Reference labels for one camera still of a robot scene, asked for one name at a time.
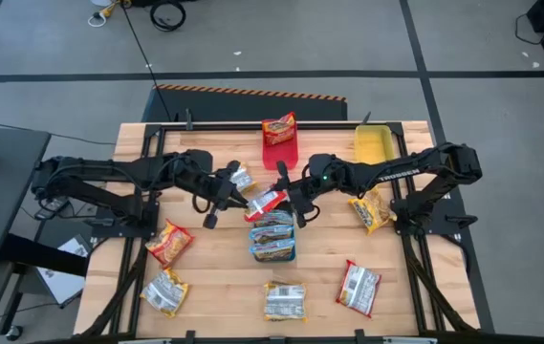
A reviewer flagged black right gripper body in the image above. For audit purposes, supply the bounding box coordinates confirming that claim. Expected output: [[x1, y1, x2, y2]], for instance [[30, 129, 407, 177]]
[[276, 160, 319, 229]]

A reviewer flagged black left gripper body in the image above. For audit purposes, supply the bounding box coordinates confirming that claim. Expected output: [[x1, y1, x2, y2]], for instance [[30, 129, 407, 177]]
[[199, 160, 243, 230]]

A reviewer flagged yellow creamy chicken ramen packet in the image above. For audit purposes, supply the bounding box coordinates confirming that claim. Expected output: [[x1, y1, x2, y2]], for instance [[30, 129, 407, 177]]
[[139, 267, 190, 319], [347, 186, 397, 235], [228, 162, 258, 194], [263, 280, 309, 323]]

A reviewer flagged blue plastic bin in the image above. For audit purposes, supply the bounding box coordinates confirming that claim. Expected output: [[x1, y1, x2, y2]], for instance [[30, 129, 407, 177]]
[[250, 209, 297, 264]]

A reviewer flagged red plastic bin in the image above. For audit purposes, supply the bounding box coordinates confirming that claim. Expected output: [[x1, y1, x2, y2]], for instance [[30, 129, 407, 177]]
[[260, 118, 300, 172]]

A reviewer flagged black hazard-striped floor mat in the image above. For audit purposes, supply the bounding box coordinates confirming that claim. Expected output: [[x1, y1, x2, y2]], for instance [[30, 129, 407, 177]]
[[141, 83, 349, 123]]

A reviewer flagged yellow plastic bin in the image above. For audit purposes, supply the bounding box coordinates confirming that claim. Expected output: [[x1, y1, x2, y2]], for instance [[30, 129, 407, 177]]
[[353, 124, 397, 166]]

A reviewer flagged white paper box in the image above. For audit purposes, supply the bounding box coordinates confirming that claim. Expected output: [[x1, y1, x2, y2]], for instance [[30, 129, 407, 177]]
[[36, 236, 92, 307]]

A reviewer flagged black aluminium table frame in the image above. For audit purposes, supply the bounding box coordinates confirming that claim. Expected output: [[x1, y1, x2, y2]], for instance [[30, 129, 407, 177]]
[[79, 121, 481, 344]]

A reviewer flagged long black floor cable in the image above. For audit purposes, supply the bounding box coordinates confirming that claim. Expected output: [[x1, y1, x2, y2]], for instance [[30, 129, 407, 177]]
[[120, 2, 175, 123]]

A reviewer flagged white strip on frame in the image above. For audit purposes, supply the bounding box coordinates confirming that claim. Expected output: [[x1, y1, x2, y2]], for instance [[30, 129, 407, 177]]
[[384, 337, 438, 344], [118, 337, 172, 344]]

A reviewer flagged coiled black floor cable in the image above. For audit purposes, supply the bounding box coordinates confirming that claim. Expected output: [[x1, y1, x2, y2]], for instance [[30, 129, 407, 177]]
[[149, 0, 187, 32]]

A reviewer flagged thin dark floor cable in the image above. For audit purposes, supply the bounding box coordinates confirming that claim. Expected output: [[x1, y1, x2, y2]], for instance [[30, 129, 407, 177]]
[[0, 116, 118, 146]]

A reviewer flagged white and yellow cable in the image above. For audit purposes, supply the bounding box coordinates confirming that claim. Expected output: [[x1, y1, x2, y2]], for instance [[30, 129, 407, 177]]
[[87, 0, 132, 28]]

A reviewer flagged thin black equipment cable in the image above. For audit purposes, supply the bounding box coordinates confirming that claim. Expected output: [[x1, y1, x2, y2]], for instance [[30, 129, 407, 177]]
[[513, 12, 544, 47]]

